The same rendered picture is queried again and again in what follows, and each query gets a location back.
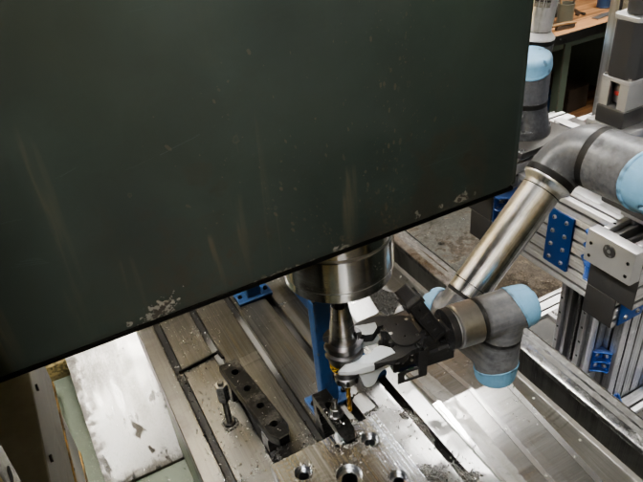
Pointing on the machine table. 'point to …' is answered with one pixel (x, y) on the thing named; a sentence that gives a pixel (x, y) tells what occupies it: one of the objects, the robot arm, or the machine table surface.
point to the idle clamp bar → (255, 405)
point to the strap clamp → (331, 417)
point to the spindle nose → (346, 274)
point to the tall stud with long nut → (224, 402)
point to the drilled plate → (390, 456)
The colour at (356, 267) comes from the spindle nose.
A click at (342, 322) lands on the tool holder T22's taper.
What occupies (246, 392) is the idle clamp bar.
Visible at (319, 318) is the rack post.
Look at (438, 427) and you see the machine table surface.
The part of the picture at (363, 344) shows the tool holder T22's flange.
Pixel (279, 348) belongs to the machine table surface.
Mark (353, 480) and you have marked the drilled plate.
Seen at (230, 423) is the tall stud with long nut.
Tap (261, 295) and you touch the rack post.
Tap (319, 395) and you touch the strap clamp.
